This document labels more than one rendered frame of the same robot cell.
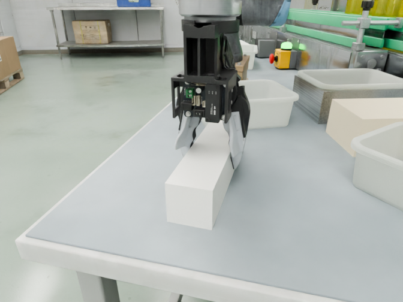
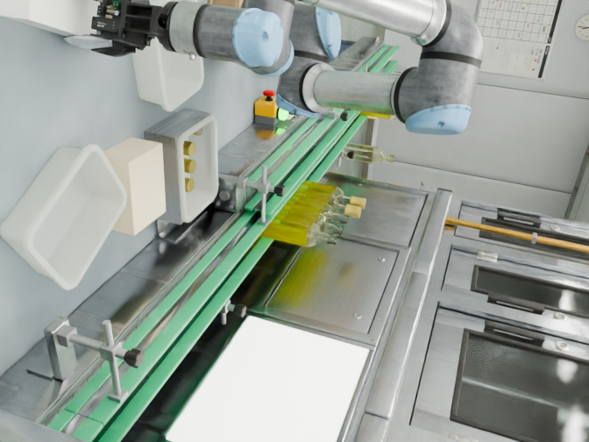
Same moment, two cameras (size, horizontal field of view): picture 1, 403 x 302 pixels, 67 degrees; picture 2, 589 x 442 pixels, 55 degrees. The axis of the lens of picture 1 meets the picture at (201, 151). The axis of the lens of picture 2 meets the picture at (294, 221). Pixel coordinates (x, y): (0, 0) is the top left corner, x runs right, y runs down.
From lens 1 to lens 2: 57 cm
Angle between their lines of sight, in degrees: 26
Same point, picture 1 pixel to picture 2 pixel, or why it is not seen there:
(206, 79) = (123, 21)
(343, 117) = (138, 151)
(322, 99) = (167, 136)
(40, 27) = not seen: outside the picture
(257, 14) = (287, 74)
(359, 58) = (230, 183)
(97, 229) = not seen: outside the picture
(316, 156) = (95, 121)
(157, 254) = not seen: outside the picture
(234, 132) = (92, 40)
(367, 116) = (132, 168)
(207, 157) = (69, 12)
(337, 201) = (39, 130)
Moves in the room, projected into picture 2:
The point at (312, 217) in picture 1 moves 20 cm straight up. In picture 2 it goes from (18, 104) to (127, 125)
